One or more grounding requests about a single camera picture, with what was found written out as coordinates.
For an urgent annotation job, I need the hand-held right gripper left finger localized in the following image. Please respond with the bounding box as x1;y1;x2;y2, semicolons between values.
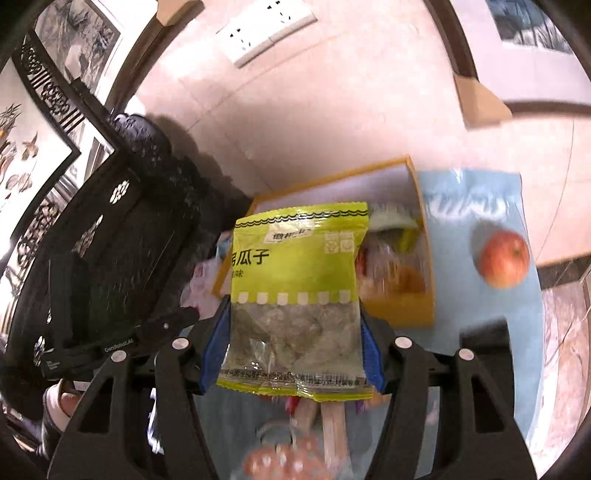
48;298;232;480

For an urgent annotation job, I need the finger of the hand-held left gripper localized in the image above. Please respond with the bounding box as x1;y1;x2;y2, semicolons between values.
136;307;201;354

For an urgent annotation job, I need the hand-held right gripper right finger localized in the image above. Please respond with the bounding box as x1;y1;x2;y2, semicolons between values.
358;311;539;480

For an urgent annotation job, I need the yellow cardboard box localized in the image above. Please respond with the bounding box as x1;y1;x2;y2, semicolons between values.
210;156;435;329

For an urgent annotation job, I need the lime green seed packet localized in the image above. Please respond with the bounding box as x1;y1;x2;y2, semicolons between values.
216;202;376;401

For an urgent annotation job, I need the person's left hand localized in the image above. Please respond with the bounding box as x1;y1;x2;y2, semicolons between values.
44;378;90;430

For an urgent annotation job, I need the white pink snack packet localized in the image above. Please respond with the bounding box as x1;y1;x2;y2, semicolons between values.
182;231;232;310

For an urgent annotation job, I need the orange snack packet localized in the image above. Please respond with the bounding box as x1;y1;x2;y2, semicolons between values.
385;262;426;297

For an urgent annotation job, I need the dark carved wooden furniture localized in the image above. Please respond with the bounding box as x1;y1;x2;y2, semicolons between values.
0;113;252;370

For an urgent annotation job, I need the yellow snack packet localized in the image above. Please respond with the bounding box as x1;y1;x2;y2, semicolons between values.
394;226;423;252

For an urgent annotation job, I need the white green snack packet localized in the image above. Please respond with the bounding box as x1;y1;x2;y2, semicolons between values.
369;203;420;232

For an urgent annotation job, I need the light blue table cloth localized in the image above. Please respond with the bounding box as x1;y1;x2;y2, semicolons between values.
185;168;546;480

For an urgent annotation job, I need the red apple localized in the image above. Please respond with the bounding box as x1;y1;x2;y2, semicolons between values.
478;231;531;290

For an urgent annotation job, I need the framed bird painting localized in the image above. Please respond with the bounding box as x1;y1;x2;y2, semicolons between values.
0;60;83;206

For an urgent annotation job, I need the black lattice wooden screen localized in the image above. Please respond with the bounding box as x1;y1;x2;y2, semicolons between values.
11;32;116;158

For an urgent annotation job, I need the framed grey ink painting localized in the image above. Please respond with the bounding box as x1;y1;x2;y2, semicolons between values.
32;0;124;92

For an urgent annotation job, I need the dark framed landscape painting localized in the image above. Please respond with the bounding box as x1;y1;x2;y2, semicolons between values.
425;0;591;116

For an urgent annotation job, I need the white wall socket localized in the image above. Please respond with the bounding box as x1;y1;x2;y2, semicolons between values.
259;0;318;42
217;18;278;65

